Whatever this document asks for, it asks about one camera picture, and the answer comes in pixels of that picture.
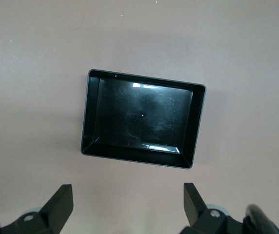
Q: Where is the black plastic box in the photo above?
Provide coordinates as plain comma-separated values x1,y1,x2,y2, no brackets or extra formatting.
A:
80,69,207,170

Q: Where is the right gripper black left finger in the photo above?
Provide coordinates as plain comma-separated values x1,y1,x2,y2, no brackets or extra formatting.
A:
0,184,74,234

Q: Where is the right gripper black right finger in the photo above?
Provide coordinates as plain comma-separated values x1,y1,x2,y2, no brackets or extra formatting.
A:
179,182,238,234

